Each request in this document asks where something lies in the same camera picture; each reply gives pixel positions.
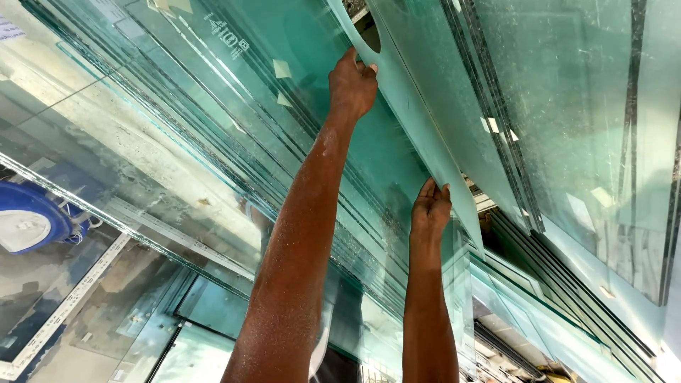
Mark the person's right hand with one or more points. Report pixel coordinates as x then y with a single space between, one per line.
429 213

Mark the person's left hand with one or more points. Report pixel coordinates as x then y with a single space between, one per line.
348 90

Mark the person's right fingers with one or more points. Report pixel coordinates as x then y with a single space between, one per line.
432 190

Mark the frosted glass panel with cutout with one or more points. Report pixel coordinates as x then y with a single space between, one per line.
407 104

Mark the row of leaning glass panes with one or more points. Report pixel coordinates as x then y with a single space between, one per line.
542 308

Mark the stack of dusty glass sheets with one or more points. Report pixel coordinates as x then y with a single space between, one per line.
585 122

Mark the stack of clear green glass sheets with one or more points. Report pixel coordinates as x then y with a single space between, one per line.
223 106

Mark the white measuring strip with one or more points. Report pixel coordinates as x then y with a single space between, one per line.
64 308

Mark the blue and white round machine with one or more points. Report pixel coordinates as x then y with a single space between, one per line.
32 218

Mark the white paper label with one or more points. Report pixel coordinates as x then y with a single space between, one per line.
9 27

